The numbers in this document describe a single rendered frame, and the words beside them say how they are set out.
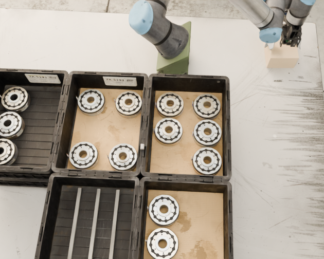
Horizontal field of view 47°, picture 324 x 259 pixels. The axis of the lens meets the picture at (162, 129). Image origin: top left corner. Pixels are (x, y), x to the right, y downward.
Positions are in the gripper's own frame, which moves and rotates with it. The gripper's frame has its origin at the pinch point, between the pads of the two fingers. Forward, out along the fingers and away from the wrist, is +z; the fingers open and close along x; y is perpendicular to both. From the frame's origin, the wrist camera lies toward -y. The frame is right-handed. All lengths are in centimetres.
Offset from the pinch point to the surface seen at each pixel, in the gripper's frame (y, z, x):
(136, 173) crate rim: 65, -18, -59
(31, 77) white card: 25, -15, -102
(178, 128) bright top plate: 45, -11, -45
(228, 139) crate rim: 52, -18, -28
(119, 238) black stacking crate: 84, -8, -65
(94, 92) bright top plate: 30, -11, -78
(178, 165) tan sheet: 58, -8, -46
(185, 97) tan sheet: 31, -8, -43
